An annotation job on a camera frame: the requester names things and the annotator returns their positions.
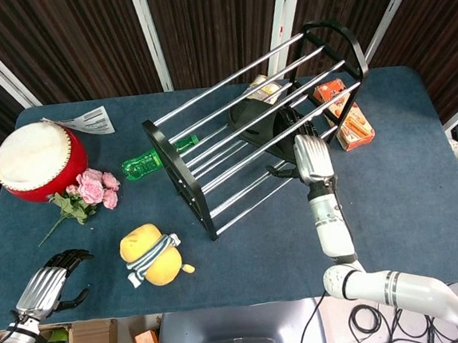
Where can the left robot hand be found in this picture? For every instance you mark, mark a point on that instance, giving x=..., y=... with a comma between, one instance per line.
x=43, y=290

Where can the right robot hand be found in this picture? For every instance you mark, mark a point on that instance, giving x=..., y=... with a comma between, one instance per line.
x=309, y=152

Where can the black slipper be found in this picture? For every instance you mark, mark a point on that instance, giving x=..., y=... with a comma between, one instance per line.
x=261, y=126

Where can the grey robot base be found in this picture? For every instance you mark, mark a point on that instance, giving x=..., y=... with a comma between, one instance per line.
x=239, y=335

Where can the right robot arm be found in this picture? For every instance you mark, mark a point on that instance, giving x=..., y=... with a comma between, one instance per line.
x=365, y=264

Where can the black metal shoe rack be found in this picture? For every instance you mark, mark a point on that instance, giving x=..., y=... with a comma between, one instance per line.
x=257, y=125

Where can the orange cardboard box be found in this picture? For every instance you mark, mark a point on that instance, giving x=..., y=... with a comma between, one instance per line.
x=351, y=120

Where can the yellow white snack packet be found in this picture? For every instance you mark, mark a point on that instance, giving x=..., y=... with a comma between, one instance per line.
x=264, y=90

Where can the pink artificial rose bouquet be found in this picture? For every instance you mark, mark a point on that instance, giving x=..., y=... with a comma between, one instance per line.
x=90, y=191

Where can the yellow plush toy striped scarf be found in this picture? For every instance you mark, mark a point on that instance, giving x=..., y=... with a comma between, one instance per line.
x=152, y=254

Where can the blue table cloth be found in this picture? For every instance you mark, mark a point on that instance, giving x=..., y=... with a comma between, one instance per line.
x=261, y=265

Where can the red drum white skin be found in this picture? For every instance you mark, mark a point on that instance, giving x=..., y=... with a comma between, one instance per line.
x=39, y=160

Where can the green plastic bottle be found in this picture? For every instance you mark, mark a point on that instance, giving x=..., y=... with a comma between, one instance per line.
x=144, y=163

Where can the white printed paper sheet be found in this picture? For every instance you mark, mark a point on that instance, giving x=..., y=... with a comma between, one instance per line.
x=92, y=121

